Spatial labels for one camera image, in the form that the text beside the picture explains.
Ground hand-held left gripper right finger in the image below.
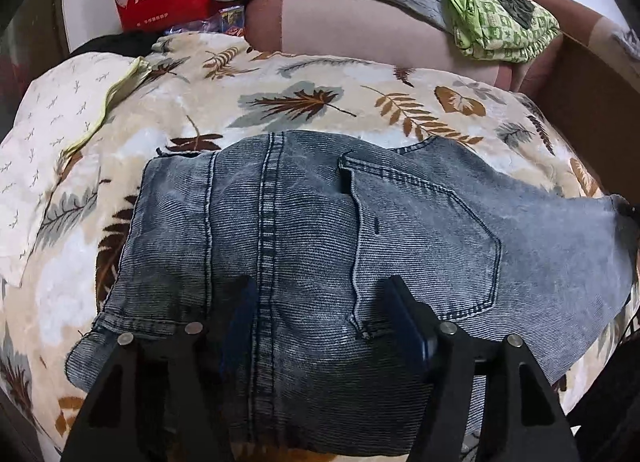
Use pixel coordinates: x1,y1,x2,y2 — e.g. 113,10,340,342
382,274,581,462

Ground black cloth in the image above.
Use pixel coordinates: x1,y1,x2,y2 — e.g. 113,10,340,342
70,33,166,57

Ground brown cardboard box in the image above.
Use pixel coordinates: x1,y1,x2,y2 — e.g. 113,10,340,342
520,34,640,198

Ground colourful snack packets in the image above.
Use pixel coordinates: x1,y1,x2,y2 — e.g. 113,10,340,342
165,6,249,38

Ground leaf-print beige blanket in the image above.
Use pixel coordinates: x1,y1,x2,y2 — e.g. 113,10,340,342
0,32,608,462

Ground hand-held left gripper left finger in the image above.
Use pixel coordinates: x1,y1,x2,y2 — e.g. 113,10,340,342
60,274,261,462

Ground pink brown bolster cushion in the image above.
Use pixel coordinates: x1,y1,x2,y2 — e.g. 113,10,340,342
247,0,640,93

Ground green patterned cloth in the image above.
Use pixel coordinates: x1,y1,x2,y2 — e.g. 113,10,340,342
415,0,561,65

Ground white cloth with small print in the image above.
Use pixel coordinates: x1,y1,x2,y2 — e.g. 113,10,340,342
0,52,151,288

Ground grey-blue denim pants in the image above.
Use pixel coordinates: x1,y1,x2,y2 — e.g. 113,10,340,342
65,131,638,445

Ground grey and white patterned cloth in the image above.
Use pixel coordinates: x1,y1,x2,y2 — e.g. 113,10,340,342
607,26,640,64

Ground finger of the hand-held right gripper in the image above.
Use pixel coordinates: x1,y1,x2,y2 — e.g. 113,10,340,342
617,196,640,224

